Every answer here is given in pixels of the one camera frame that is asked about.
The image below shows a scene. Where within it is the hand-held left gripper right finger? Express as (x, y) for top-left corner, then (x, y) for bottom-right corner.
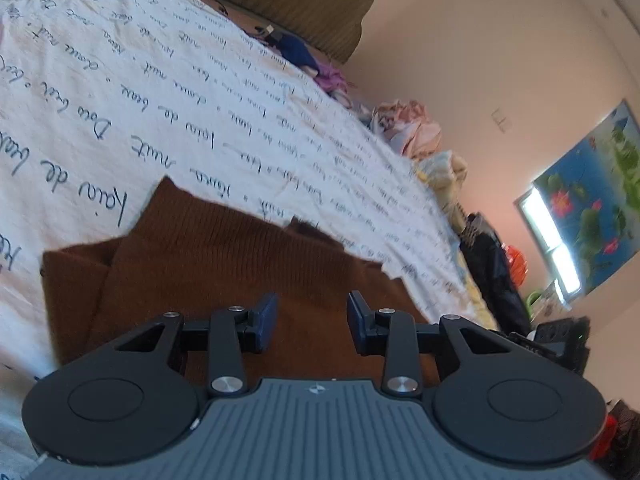
(346, 290), (501, 396)

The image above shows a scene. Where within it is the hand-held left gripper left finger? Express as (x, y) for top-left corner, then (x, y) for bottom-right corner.
(114, 292), (280, 397)

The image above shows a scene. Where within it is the brown knit sweater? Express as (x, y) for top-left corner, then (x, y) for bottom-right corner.
(41, 176), (431, 391)

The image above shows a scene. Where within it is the dark clothes pile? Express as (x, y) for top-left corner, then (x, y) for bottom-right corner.
(460, 230), (531, 333)

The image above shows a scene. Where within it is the pink clothes pile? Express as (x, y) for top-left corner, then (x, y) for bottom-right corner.
(372, 100), (443, 158)

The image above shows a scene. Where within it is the orange item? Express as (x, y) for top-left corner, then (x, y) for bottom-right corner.
(507, 245), (528, 286)

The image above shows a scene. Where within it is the red cloth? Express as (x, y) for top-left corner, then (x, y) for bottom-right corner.
(590, 410), (621, 466)

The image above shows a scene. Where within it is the black white striped cloth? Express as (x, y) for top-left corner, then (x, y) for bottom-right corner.
(457, 212), (496, 246)

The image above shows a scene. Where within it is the lotus print curtain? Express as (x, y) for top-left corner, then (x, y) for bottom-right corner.
(532, 100), (640, 296)

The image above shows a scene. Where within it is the pale yellow quilted jacket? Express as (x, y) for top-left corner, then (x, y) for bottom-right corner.
(417, 150), (471, 221)

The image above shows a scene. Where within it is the white script-printed bedsheet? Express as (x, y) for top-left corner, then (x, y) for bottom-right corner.
(0, 0), (501, 461)

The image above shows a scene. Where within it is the blue cloth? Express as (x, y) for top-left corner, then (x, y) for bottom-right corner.
(277, 30), (321, 73)

